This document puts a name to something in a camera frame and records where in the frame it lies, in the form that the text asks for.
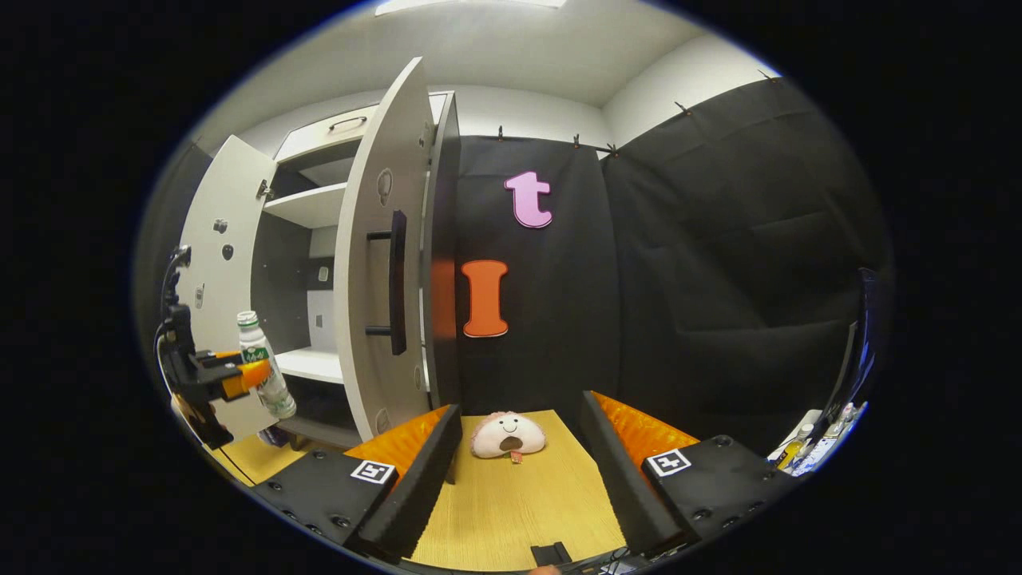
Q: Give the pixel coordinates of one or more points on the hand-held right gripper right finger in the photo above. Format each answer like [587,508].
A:
[623,479]

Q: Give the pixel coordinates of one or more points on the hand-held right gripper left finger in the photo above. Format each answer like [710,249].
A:
[423,487]

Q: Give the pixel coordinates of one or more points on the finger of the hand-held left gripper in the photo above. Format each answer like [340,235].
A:
[251,375]
[223,358]

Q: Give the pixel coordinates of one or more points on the clear plastic bottle green label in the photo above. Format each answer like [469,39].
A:
[254,335]

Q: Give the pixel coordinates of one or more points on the white cabinet shelf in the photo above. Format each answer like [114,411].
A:
[311,206]
[311,365]

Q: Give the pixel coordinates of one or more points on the purple patterned packet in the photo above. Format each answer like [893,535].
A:
[273,438]

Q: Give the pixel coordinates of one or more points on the pink smiling plush toy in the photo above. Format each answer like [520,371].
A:
[507,435]

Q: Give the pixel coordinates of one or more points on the small yellow bottle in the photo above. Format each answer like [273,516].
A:
[790,454]

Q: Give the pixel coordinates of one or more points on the black backdrop cloth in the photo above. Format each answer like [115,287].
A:
[679,279]

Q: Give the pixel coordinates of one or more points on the small white cabinet flap door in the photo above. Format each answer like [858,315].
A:
[319,142]

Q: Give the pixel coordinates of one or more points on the white and grey cabinet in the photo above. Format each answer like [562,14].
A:
[443,200]

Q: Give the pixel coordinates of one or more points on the rectangular ceiling light panel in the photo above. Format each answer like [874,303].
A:
[471,6]

